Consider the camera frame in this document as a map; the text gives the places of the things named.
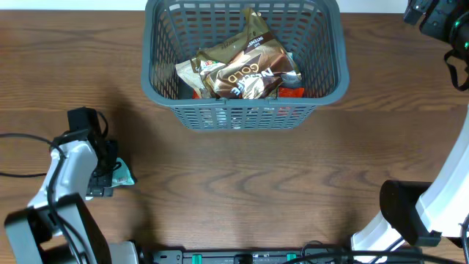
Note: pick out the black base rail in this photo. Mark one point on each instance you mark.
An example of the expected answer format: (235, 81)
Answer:
(175, 256)

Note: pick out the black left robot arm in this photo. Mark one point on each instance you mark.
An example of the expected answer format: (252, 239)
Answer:
(56, 226)

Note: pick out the clear nut mix bag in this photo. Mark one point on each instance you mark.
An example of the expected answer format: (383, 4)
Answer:
(191, 78)

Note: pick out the orange cracker packet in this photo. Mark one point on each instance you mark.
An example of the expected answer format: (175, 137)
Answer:
(284, 92)

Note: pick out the gold Nescafe coffee bag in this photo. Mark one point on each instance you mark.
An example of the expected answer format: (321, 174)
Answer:
(253, 64)

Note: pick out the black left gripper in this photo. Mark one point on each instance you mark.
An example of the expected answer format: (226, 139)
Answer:
(101, 185)

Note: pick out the grey plastic basket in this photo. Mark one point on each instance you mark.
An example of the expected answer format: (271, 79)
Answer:
(310, 30)

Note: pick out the teal white snack packet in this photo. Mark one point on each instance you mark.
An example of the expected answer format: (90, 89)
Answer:
(122, 175)

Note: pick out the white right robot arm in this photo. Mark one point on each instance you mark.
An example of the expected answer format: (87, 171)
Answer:
(422, 213)

